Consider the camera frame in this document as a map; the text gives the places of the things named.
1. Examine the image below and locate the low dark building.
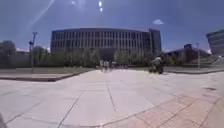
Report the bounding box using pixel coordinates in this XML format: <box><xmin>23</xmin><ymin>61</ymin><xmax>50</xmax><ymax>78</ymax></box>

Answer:
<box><xmin>163</xmin><ymin>43</ymin><xmax>211</xmax><ymax>65</ymax></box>

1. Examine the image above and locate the dark tall building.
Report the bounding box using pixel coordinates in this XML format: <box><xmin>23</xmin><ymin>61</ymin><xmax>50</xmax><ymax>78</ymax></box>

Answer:
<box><xmin>205</xmin><ymin>29</ymin><xmax>224</xmax><ymax>57</ymax></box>

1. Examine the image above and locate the concrete kerb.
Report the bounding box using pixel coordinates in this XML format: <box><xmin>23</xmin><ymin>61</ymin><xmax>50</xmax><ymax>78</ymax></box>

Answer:
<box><xmin>0</xmin><ymin>70</ymin><xmax>88</xmax><ymax>83</ymax></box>

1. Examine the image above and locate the row of trees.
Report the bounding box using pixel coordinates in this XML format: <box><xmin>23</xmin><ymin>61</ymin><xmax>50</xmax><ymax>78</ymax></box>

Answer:
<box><xmin>31</xmin><ymin>46</ymin><xmax>154</xmax><ymax>68</ymax></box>

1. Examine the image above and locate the person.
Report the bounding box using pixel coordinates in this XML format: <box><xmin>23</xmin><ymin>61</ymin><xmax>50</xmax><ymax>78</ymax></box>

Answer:
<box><xmin>150</xmin><ymin>54</ymin><xmax>164</xmax><ymax>69</ymax></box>

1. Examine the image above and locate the dark tree cluster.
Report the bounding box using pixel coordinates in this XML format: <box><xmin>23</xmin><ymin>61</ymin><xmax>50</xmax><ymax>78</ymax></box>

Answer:
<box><xmin>0</xmin><ymin>40</ymin><xmax>32</xmax><ymax>69</ymax></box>

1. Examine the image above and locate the reddish brick paving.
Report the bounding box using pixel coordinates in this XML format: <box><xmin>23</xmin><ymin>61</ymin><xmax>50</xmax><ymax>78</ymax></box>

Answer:
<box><xmin>99</xmin><ymin>89</ymin><xmax>224</xmax><ymax>128</ymax></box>

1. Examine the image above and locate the lamp pole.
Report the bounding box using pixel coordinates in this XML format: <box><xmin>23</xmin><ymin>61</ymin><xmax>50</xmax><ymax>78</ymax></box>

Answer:
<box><xmin>28</xmin><ymin>31</ymin><xmax>39</xmax><ymax>75</ymax></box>

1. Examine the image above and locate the grass lawn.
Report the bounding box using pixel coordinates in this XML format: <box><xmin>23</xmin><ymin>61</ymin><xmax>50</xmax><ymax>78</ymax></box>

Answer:
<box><xmin>163</xmin><ymin>65</ymin><xmax>224</xmax><ymax>74</ymax></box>
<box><xmin>0</xmin><ymin>67</ymin><xmax>96</xmax><ymax>75</ymax></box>

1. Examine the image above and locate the group of people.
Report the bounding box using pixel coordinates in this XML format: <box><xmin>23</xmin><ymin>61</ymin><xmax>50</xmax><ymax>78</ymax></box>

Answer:
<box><xmin>98</xmin><ymin>59</ymin><xmax>118</xmax><ymax>72</ymax></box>

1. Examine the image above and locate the large curved grey building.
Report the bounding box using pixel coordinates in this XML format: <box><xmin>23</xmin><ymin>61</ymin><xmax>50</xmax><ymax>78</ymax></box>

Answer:
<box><xmin>49</xmin><ymin>27</ymin><xmax>163</xmax><ymax>63</ymax></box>

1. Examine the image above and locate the pale concrete slab plaza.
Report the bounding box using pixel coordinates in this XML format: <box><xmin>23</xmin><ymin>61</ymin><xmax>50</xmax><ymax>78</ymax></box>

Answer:
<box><xmin>0</xmin><ymin>68</ymin><xmax>224</xmax><ymax>128</ymax></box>

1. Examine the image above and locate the thin pole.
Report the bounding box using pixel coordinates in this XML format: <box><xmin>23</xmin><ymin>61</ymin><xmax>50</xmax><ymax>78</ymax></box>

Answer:
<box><xmin>195</xmin><ymin>41</ymin><xmax>202</xmax><ymax>69</ymax></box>

